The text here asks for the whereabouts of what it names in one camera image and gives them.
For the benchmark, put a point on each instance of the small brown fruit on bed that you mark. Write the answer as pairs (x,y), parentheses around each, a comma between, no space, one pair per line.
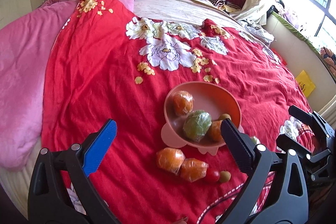
(225,176)

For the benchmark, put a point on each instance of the small brown longan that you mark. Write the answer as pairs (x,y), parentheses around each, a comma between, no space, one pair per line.
(224,116)

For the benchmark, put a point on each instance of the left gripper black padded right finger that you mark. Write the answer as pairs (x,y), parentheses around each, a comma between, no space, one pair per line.
(241,147)

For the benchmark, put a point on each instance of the pink quilt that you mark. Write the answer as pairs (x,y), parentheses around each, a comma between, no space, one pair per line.
(26,44)

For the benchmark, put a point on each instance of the pink plastic bowl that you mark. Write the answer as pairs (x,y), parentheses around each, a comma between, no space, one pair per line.
(208,97)

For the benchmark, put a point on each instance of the red cherry tomato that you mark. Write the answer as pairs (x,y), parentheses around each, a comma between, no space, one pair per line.
(212,175)

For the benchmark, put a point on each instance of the red floral bedspread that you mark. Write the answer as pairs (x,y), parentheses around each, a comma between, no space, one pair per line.
(108,63)

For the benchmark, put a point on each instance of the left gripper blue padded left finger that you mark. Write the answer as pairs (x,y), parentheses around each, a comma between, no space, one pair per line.
(98,147)

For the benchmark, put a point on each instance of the beige bed sheet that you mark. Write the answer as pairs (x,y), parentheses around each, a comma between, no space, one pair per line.
(186,11)

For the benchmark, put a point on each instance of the large wrapped green fruit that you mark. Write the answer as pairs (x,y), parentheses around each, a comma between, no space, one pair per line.
(196,125)

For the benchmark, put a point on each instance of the small wrapped green fruit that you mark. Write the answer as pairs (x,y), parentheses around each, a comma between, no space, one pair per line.
(255,140)

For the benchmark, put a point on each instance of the wrapped orange in bowl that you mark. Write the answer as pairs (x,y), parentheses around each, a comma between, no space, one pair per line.
(214,131)

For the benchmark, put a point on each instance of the patterned cushion on sill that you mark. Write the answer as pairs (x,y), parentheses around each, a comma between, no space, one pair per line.
(329,58)

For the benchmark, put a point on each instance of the orange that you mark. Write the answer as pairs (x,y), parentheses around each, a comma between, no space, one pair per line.
(170,159)
(183,102)
(214,131)
(193,169)

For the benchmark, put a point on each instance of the yellow paper sticker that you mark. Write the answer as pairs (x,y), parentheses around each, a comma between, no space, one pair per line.
(306,85)

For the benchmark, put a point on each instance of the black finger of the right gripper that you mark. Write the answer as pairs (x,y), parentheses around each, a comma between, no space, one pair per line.
(302,115)
(284,142)

